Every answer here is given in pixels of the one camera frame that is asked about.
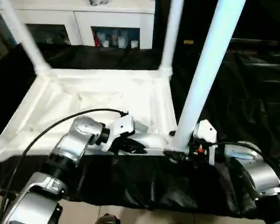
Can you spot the white plastic table top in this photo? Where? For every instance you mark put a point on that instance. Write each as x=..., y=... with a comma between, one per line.
x=84, y=93

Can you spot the white plastic table leg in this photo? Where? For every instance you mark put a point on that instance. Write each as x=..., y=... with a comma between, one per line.
x=23, y=35
x=173, y=35
x=210, y=70

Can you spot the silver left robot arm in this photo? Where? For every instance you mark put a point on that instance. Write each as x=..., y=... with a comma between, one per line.
x=79, y=137

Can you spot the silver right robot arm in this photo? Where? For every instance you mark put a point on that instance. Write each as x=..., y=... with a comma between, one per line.
x=259, y=172

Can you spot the black mat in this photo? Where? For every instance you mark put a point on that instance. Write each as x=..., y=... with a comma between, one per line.
x=142, y=182

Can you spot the black left robot foot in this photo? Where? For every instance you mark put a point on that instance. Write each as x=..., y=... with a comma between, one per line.
x=108, y=219

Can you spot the small tan label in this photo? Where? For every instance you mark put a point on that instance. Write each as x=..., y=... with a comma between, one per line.
x=188, y=42

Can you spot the small white jar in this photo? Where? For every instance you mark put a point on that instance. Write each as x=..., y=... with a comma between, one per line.
x=134, y=44
x=105, y=43
x=121, y=42

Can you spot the red bottle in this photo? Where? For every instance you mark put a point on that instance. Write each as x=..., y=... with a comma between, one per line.
x=97, y=39

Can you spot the white cabinet with glass doors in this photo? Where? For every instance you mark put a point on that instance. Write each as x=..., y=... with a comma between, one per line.
x=84, y=18

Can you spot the grey black toy figure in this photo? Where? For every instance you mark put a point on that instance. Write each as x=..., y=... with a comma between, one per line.
x=98, y=2

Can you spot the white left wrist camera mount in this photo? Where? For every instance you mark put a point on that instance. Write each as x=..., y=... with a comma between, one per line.
x=123, y=127

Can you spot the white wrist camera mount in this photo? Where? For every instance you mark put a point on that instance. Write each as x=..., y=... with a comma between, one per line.
x=206, y=130
x=123, y=127

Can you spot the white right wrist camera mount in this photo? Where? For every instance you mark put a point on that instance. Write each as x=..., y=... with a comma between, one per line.
x=206, y=130

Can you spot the black metal stand frame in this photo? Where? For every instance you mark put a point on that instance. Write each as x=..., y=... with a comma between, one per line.
x=0, y=190

